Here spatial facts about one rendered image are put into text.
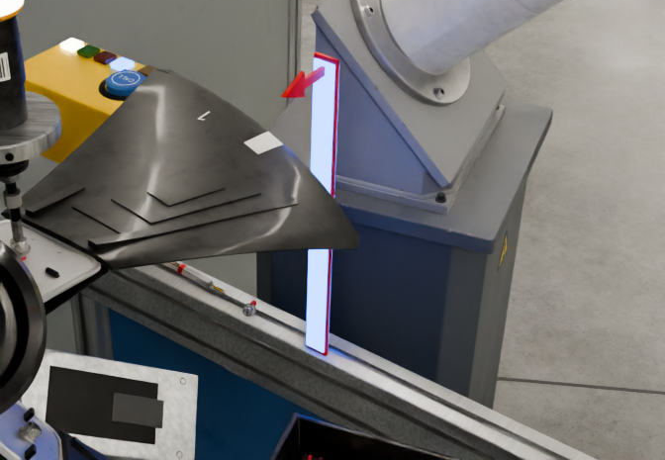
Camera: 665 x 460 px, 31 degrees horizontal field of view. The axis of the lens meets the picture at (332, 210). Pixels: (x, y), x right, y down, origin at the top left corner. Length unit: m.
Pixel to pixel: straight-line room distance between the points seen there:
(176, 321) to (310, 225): 0.45
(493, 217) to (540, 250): 1.56
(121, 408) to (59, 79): 0.44
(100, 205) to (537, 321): 1.88
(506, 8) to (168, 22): 0.88
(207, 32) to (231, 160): 1.18
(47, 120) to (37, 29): 1.05
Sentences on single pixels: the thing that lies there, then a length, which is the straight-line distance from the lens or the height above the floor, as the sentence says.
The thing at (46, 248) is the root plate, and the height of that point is 1.18.
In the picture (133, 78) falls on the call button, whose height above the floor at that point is 1.08.
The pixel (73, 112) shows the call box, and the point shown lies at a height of 1.06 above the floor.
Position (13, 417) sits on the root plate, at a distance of 0.78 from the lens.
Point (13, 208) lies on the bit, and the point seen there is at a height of 1.23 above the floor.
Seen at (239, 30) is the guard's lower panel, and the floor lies 0.71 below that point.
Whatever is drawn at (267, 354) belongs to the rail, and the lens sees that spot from 1.24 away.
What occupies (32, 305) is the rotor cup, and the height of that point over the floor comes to 1.21.
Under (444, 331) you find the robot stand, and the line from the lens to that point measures 1.36.
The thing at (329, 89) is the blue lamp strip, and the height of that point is 1.16.
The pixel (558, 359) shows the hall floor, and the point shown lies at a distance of 2.55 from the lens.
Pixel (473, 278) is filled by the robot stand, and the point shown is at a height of 0.85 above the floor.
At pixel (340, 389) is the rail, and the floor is 0.83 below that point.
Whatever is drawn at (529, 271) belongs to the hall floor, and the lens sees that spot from 2.77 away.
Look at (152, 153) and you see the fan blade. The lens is 0.90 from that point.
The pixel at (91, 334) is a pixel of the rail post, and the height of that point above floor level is 0.72.
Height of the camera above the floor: 1.65
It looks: 35 degrees down
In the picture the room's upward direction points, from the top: 2 degrees clockwise
